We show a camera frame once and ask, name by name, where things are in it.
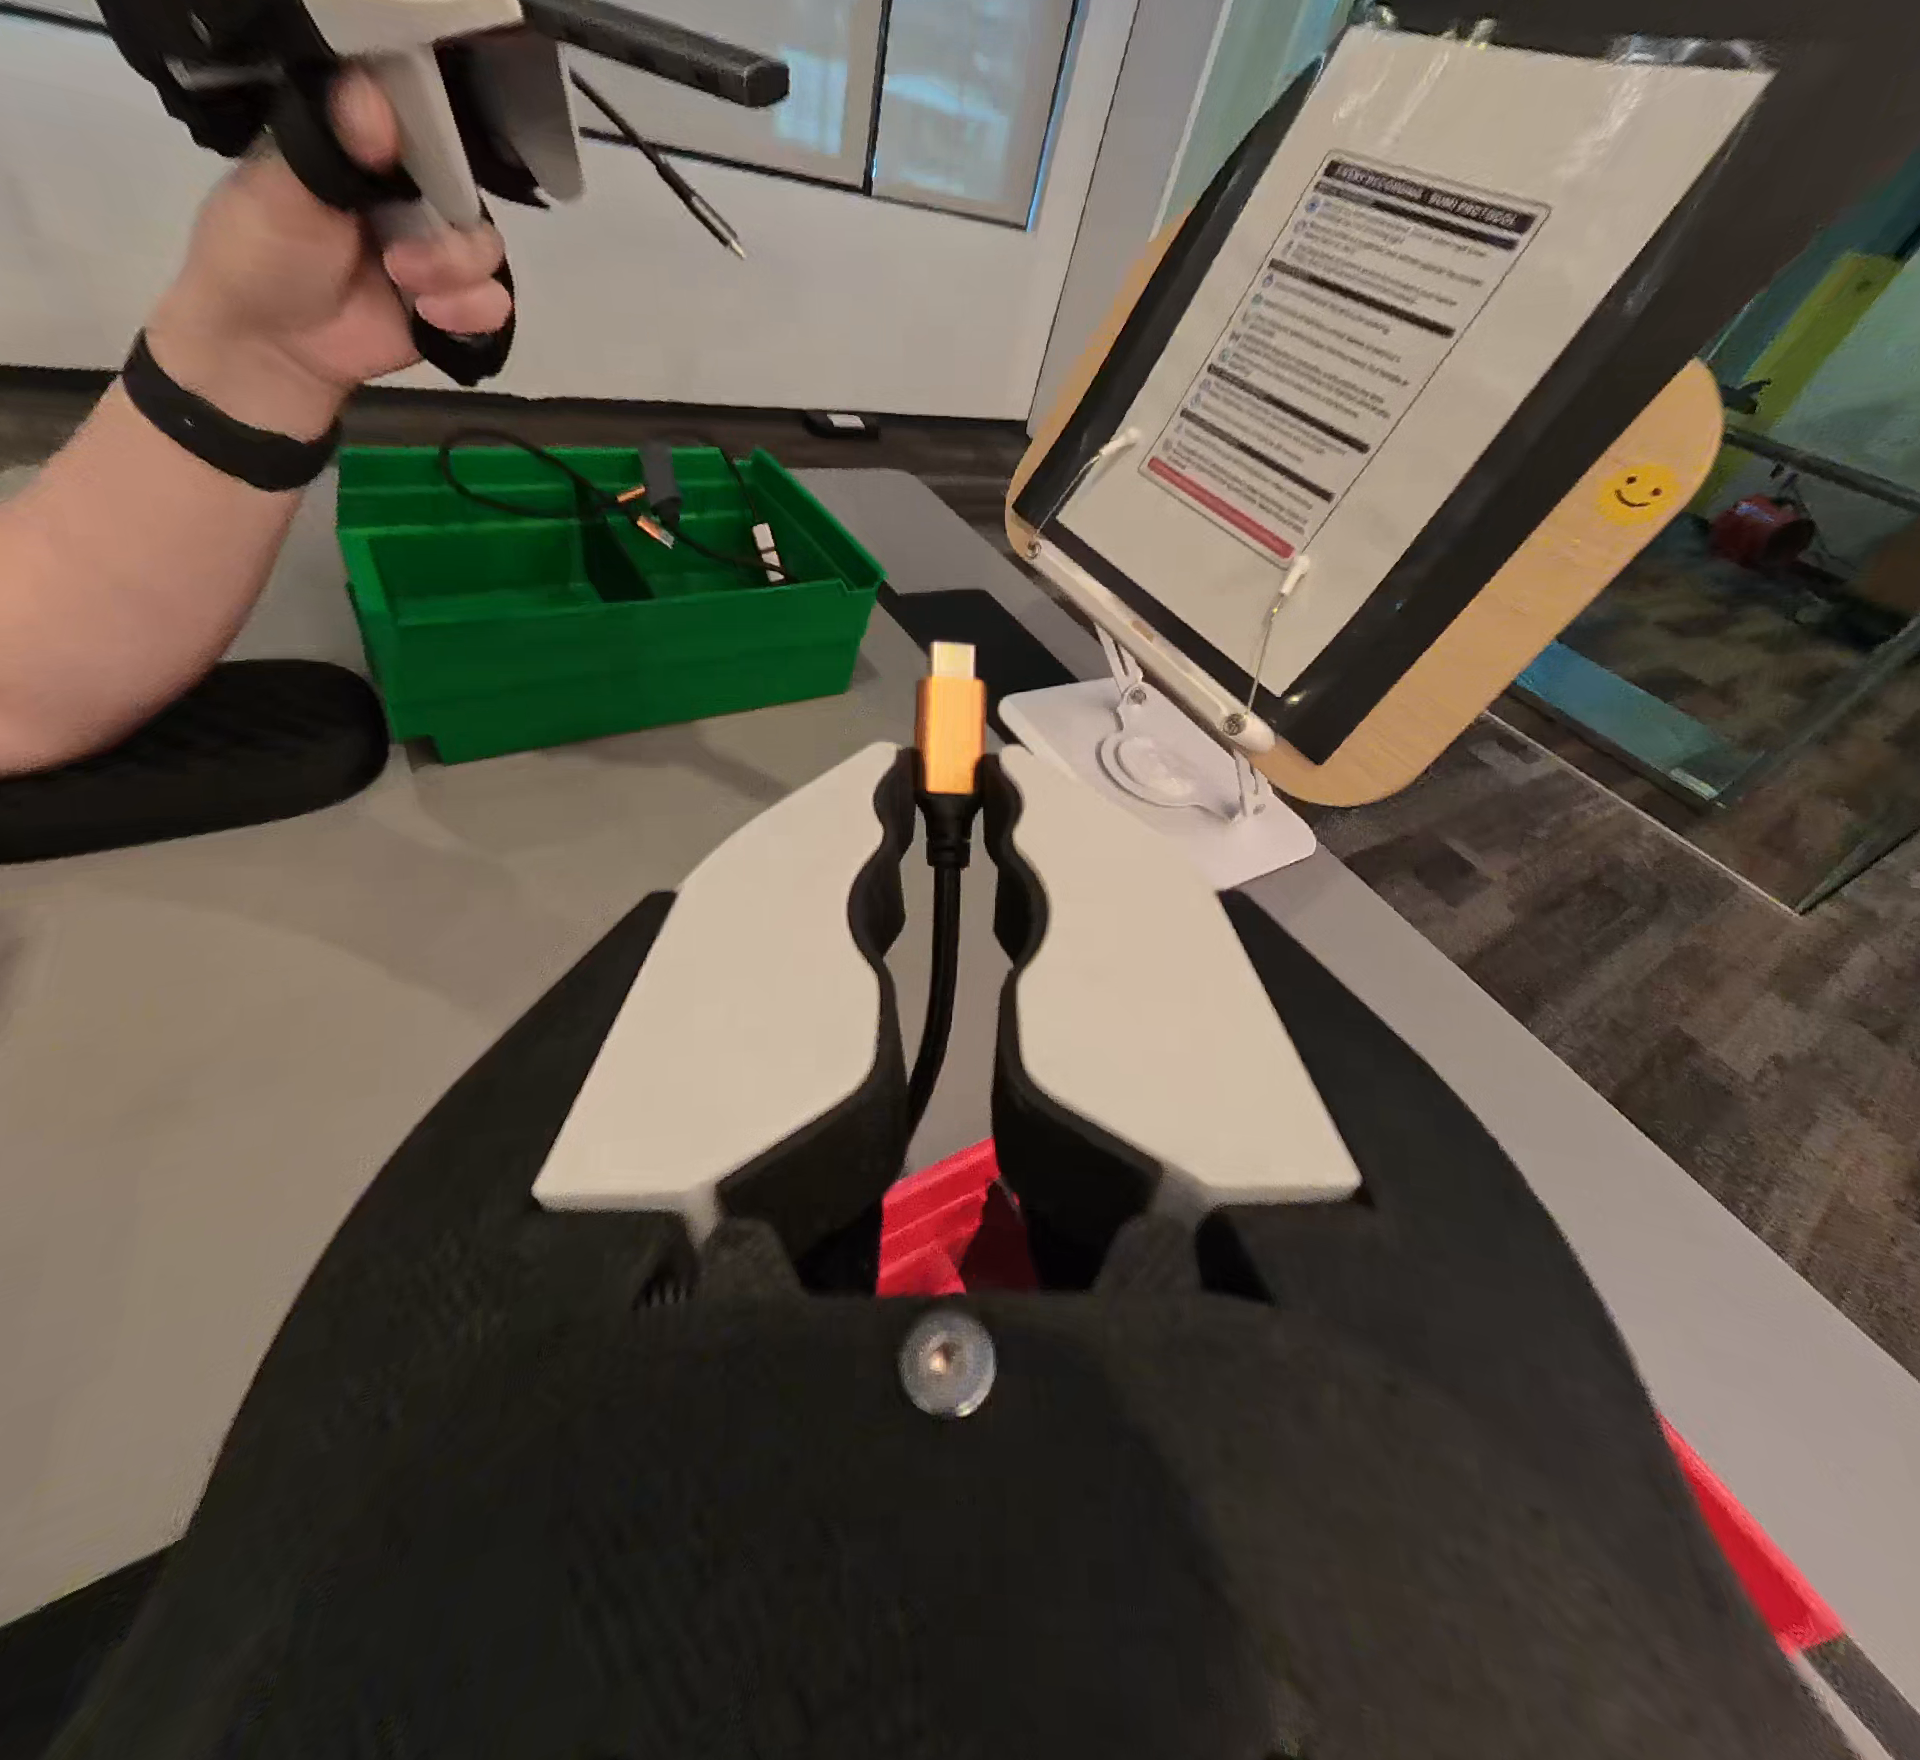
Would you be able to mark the black padded armrest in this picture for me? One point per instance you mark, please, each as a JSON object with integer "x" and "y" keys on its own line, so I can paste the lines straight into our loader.
{"x": 180, "y": 754}

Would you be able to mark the dark grey usb hub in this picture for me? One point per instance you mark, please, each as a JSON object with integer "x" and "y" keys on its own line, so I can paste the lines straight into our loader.
{"x": 660, "y": 44}
{"x": 660, "y": 470}

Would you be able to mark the small black floor device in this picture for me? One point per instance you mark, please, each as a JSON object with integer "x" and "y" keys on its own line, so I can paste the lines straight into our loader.
{"x": 839, "y": 427}

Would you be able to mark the white document stand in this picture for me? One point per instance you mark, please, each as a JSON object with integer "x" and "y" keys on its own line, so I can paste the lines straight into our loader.
{"x": 1156, "y": 802}

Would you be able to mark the person's left hand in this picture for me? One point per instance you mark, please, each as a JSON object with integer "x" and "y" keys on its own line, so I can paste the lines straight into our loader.
{"x": 270, "y": 291}

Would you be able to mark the green plastic bin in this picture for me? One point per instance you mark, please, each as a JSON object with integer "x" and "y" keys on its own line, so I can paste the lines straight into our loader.
{"x": 599, "y": 666}

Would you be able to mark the red floor object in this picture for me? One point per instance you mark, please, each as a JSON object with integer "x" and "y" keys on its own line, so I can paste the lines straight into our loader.
{"x": 1763, "y": 534}

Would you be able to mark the wooden board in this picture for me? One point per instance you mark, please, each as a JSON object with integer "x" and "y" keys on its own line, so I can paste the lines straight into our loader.
{"x": 1590, "y": 591}

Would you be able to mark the yellow smiley sticker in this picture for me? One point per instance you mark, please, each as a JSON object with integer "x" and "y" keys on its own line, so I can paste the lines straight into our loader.
{"x": 1637, "y": 494}

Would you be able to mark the black wristband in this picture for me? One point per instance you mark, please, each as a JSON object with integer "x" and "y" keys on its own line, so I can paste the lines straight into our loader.
{"x": 211, "y": 432}

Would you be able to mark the red plastic bin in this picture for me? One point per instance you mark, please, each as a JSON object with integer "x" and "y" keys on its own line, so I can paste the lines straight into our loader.
{"x": 939, "y": 1221}

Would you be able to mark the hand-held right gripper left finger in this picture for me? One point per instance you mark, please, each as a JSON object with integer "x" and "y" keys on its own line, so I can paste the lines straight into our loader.
{"x": 704, "y": 1011}

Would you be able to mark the yellow-green panel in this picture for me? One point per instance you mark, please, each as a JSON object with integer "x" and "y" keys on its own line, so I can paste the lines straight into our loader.
{"x": 1823, "y": 335}

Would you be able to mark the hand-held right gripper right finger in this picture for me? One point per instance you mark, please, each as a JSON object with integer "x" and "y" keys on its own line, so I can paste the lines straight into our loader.
{"x": 1170, "y": 1025}

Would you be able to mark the person's left forearm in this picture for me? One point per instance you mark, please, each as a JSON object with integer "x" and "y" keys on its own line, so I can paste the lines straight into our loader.
{"x": 119, "y": 591}

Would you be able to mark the printed instruction sheet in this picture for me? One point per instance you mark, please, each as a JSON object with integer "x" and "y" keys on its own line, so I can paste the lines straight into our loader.
{"x": 1441, "y": 335}

